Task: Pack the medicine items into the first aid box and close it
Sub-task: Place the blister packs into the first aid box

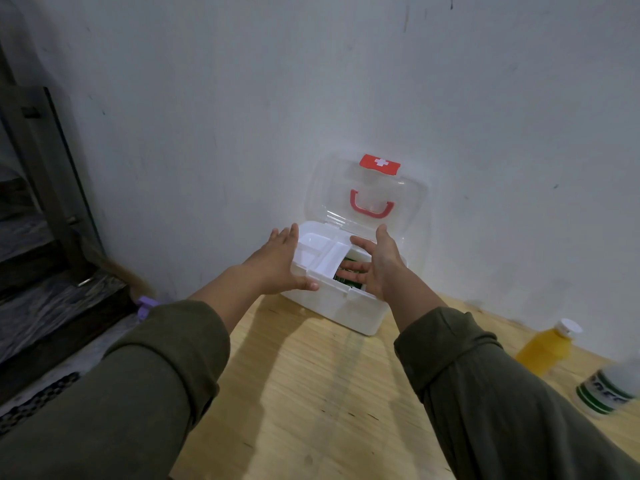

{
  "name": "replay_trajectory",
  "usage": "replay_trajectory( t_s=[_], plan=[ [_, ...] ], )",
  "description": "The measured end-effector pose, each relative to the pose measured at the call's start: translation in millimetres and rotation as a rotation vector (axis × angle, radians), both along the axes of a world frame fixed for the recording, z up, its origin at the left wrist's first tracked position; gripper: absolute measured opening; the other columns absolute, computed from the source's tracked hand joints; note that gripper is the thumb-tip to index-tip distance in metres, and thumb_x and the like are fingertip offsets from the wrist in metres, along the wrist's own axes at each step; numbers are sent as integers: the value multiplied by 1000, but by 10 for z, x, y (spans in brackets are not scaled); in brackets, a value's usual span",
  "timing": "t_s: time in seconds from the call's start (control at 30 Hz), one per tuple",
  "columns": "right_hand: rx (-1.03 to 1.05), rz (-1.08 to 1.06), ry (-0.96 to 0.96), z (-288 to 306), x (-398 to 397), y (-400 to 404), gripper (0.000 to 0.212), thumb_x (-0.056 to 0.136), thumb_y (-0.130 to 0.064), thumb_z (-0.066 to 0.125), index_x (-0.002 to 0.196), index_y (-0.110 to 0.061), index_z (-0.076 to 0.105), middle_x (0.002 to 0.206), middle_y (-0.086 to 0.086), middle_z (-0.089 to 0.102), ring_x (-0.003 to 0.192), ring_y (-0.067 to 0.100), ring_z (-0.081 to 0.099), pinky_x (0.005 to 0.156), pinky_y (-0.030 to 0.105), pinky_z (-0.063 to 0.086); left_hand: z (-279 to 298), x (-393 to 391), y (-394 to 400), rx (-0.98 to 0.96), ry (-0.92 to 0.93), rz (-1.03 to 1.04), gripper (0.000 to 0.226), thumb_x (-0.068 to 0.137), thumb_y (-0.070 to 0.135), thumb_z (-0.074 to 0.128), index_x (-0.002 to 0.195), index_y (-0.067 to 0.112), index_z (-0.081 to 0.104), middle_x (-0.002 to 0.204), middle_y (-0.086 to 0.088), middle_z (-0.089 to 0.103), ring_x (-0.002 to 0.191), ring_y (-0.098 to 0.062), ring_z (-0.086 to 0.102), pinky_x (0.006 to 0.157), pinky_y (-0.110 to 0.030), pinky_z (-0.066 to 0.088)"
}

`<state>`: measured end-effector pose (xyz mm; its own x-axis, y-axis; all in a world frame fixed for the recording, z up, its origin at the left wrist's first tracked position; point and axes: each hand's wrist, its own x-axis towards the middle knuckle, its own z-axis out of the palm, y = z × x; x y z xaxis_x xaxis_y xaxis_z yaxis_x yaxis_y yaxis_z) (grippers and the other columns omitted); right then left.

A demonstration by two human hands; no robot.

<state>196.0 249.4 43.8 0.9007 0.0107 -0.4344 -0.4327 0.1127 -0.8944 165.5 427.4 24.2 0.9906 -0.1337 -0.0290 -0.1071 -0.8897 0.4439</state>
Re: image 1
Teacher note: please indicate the person's right hand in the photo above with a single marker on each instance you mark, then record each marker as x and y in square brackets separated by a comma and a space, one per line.
[387, 267]

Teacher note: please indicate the person's left hand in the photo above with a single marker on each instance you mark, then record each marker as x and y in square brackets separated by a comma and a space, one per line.
[275, 269]

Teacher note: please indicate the green yellow OB herbal box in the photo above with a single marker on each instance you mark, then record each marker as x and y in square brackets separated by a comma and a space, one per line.
[347, 282]

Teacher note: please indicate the yellow liquid bottle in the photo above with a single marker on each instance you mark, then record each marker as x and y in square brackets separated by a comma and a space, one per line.
[542, 349]

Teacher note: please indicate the white bottle green label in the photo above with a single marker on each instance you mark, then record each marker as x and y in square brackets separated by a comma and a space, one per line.
[607, 389]

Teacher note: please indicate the person's right forearm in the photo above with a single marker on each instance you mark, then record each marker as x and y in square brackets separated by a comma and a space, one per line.
[500, 409]

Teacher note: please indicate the person's left forearm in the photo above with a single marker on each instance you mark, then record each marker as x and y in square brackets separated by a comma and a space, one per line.
[115, 404]

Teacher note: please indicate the purple plastic object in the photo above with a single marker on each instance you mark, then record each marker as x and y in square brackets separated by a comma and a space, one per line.
[146, 307]

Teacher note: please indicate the light wooden table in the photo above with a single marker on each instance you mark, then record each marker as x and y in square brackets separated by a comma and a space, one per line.
[320, 409]

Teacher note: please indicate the dark wooden stairs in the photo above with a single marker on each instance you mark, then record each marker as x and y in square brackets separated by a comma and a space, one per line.
[45, 274]

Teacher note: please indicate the black mesh mat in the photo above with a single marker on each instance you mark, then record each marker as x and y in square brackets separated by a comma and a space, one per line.
[35, 404]

